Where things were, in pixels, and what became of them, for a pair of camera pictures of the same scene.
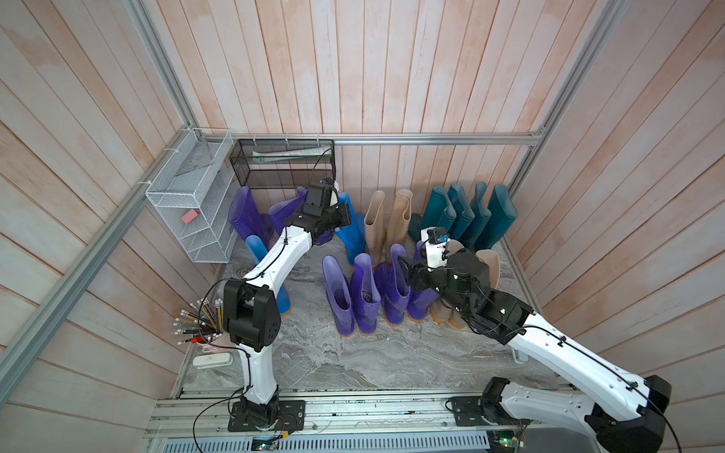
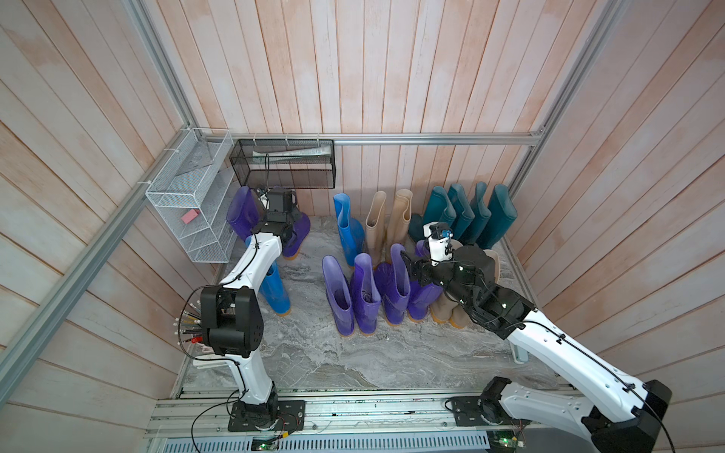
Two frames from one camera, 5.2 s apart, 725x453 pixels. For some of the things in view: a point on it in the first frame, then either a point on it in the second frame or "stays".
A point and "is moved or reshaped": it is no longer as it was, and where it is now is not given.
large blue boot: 353,236 stays
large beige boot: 492,260 stays
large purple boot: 419,302 stays
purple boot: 281,212 is moved or reshaped
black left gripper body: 336,216 → 292,214
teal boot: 480,216 stays
